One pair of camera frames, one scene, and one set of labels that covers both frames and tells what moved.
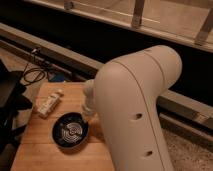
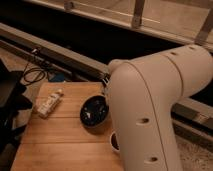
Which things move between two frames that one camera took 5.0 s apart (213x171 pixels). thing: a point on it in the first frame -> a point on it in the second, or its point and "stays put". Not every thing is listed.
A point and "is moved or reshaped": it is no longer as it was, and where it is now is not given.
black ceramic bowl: [70, 130] is moved or reshaped
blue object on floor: [56, 76] stays put
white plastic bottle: [47, 106] stays put
